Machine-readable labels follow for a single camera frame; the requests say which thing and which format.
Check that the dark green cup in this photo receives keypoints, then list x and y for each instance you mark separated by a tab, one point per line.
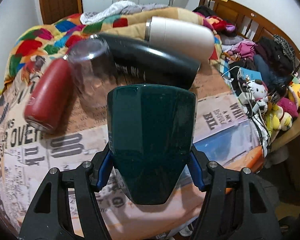
150	130

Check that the yellow plush toy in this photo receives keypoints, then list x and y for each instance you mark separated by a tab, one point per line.
294	94

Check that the grey white crumpled sheet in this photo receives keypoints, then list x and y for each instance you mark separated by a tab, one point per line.
123	7

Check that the clear plastic cup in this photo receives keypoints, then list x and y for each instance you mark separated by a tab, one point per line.
93	71

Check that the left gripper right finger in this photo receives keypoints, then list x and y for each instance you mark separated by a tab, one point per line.
235	204

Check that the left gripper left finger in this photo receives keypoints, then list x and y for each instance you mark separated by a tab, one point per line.
49	216

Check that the newspaper print tablecloth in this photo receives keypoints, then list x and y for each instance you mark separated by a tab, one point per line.
26	155

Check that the wooden bed headboard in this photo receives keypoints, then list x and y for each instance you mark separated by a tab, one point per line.
249	23

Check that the hello kitty plush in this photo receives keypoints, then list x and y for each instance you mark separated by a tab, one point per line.
256	90

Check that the colourful patchwork quilt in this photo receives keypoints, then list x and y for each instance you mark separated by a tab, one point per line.
54	39

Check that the black thermos bottle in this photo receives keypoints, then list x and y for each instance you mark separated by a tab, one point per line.
150	63

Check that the black bag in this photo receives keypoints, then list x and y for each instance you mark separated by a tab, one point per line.
204	10

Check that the red plush toy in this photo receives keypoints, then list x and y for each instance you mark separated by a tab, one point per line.
220	25

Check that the red thermos bottle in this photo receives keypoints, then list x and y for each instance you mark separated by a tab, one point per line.
50	96

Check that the white thermos bottle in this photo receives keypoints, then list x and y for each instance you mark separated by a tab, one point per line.
193	40

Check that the light blue booklet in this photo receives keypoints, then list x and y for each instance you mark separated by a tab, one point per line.
248	75

